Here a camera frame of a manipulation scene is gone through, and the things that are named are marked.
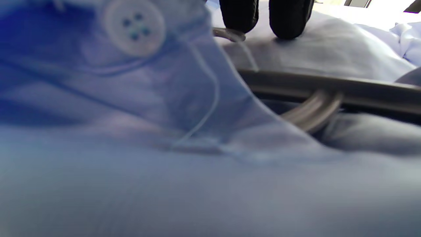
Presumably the person's right hand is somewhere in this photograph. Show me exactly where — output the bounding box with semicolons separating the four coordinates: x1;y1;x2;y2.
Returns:
219;0;314;40

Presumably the gray hanger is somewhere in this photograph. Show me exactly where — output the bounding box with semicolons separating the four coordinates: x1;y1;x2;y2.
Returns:
212;28;421;133

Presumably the light blue long-sleeve shirt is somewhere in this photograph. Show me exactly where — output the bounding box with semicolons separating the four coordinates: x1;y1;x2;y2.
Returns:
0;0;421;237

